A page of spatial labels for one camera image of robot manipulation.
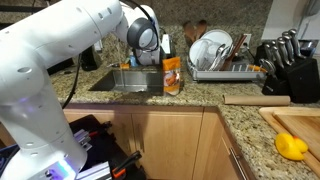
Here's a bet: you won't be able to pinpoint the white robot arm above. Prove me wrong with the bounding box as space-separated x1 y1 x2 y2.
0 0 160 180

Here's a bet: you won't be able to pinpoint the stainless steel sink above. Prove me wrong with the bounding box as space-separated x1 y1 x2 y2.
90 70 163 93

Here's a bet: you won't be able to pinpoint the orange snack bag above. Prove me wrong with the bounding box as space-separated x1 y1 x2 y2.
163 57 181 96

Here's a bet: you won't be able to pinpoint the white blue soap bottle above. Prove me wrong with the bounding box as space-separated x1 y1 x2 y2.
129 53 139 67

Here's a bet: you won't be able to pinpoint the orange sponge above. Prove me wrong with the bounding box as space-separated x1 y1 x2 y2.
120 63 130 69

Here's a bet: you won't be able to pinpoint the wooden cabinet door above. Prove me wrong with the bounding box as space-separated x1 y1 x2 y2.
132 113 202 180

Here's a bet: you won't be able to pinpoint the wooden spoons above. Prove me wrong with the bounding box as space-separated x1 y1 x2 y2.
183 20 207 47

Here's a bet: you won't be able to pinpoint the brown paper roll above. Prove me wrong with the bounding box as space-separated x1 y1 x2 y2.
223 95 291 106

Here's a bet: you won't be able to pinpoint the white plate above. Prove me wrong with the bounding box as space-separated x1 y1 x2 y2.
202 29 233 46

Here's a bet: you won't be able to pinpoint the grey dish drying rack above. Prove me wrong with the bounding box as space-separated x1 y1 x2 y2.
187 59 266 81

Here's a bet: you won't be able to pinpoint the orange black clamp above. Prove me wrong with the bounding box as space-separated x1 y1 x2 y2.
112 151 142 180

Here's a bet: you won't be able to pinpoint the black coffee machine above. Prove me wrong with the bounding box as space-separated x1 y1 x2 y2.
47 58 74 75

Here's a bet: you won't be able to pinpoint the black knife block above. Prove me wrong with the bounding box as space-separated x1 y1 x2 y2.
254 43 320 103

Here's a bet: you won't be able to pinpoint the yellow rubber duck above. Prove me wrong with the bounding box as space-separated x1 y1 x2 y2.
275 133 309 161

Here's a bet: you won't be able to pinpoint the wooden cutting board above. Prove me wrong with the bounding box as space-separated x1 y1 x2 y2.
259 107 320 176

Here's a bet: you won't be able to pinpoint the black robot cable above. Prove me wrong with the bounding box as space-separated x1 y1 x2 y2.
61 0 161 110

